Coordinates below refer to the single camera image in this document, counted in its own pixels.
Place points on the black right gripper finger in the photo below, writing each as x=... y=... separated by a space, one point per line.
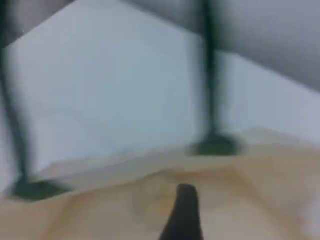
x=183 y=215

